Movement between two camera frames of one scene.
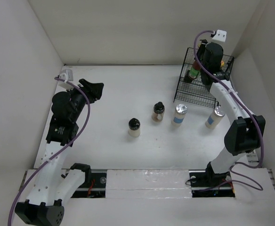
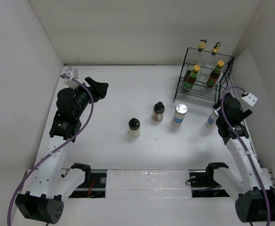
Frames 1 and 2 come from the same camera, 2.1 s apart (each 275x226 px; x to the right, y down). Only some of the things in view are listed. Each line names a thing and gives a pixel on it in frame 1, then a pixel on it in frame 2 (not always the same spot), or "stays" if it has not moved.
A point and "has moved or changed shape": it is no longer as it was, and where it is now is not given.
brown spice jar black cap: (158, 112) stays
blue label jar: (218, 114) stays
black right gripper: (206, 46) → (243, 114)
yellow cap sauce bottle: (194, 71) has moved or changed shape
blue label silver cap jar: (179, 115) stays
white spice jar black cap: (134, 127) stays
